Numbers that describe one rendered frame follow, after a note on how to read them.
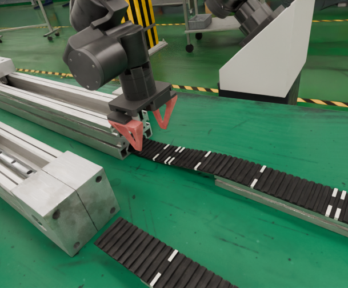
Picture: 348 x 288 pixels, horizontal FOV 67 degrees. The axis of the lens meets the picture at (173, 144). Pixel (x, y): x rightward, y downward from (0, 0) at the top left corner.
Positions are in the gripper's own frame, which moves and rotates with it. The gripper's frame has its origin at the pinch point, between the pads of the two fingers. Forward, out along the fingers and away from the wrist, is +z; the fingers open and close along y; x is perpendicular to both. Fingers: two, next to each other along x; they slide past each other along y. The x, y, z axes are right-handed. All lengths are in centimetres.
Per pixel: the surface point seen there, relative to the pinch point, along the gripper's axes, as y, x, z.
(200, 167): 1.7, 12.1, 2.0
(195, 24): -251, -154, 50
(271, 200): 1.6, 24.2, 3.8
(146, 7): -247, -222, 29
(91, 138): 4.7, -13.5, 1.5
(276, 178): -0.8, 24.0, 1.5
